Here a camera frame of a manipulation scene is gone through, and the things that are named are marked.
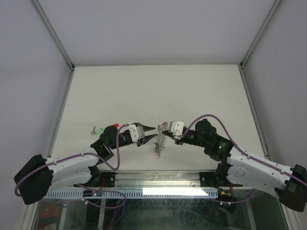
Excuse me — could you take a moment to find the red tag key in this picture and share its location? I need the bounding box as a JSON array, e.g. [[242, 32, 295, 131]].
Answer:
[[110, 123, 119, 128]]

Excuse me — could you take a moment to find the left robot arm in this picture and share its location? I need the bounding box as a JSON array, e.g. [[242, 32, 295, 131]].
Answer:
[[13, 123, 156, 205]]

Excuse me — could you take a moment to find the green tag loose key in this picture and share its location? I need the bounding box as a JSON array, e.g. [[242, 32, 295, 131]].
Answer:
[[91, 127, 104, 136]]

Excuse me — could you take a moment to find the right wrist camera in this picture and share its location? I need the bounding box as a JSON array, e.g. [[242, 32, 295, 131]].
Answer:
[[168, 121, 184, 139]]

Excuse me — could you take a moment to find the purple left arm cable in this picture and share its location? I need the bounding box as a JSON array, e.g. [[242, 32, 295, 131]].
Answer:
[[14, 123, 131, 209]]

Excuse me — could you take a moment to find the aluminium mounting rail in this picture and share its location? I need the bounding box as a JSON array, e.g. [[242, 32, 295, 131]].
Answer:
[[31, 169, 288, 191]]

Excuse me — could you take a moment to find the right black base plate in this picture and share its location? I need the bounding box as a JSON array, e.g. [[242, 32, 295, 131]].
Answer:
[[198, 171, 243, 188]]

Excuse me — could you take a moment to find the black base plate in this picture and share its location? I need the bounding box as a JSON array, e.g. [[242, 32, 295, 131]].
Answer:
[[81, 172, 116, 188], [198, 171, 243, 188]]

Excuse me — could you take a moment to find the white slotted cable duct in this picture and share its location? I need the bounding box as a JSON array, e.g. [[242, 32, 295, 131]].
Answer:
[[44, 187, 218, 200]]

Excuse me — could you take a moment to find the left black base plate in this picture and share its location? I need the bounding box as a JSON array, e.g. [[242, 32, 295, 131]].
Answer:
[[81, 172, 116, 188]]

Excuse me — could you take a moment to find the left aluminium frame post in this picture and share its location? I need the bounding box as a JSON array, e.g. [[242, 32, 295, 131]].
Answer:
[[30, 0, 75, 70]]

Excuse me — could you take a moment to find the aluminium frame post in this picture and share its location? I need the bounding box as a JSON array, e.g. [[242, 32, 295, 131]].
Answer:
[[239, 0, 283, 69], [30, 0, 75, 70]]

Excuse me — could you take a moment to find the right aluminium frame post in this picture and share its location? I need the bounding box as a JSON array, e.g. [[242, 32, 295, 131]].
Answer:
[[239, 0, 283, 69]]

